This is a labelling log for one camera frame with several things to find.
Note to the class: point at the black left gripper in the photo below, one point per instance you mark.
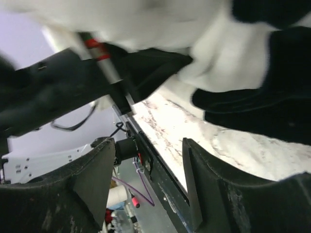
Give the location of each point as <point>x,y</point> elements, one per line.
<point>34,96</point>

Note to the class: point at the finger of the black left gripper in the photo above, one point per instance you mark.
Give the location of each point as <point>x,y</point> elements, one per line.
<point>144,71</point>

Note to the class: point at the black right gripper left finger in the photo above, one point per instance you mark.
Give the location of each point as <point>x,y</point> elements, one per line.
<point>70,199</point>

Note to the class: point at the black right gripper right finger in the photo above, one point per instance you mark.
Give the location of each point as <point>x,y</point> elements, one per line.
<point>225,199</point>

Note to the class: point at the black and white checkered pillowcase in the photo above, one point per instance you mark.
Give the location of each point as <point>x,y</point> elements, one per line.
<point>251,59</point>

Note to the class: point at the black front mounting rail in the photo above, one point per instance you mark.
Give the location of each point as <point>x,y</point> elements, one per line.
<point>167,188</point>

